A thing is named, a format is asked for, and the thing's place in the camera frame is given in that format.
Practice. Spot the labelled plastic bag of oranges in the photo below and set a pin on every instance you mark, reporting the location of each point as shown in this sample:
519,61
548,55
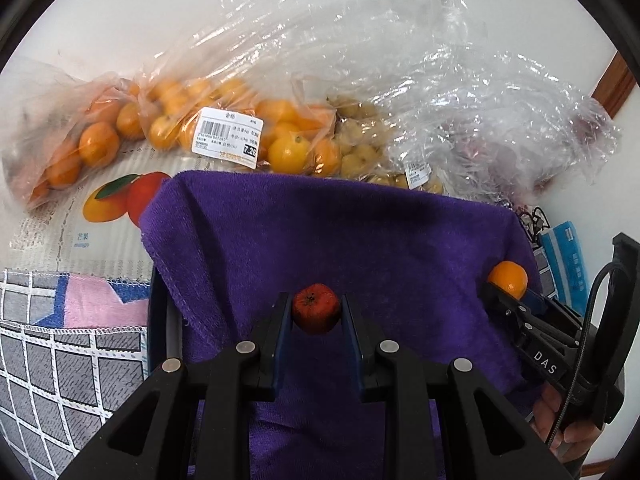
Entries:
280,145

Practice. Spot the grey grid printed blanket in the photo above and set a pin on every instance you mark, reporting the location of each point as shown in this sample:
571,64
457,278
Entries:
60,370

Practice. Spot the plastic bag of yellow fruit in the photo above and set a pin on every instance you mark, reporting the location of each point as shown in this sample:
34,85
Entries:
360,145

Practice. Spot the purple towel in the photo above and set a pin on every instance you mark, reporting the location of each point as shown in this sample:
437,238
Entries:
350,235

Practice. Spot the wooden door frame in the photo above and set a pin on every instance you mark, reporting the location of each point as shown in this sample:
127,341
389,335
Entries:
612,87

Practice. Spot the black tray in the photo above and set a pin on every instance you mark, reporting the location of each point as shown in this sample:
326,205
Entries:
162,325

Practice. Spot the small red fruit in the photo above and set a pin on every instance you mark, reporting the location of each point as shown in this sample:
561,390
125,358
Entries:
316,309

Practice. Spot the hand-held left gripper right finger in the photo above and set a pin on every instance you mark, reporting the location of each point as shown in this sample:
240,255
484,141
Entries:
352,355

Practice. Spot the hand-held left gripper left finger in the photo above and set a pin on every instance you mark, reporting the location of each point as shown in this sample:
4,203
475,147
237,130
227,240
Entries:
280,355

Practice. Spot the crumpled clear plastic bag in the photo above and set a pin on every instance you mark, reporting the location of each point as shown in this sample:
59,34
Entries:
350,35

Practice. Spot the blue tissue pack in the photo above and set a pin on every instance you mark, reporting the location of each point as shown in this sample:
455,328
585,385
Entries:
565,260

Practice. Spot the plastic bag of red fruit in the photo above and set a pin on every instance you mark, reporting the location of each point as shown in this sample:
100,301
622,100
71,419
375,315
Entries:
500,150

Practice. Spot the person's right hand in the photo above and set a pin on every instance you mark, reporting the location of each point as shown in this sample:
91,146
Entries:
545,410

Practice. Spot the orange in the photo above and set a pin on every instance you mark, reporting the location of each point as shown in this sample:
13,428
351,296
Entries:
507,277

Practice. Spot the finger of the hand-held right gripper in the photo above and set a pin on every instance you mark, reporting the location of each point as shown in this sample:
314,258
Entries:
500,302
537,302

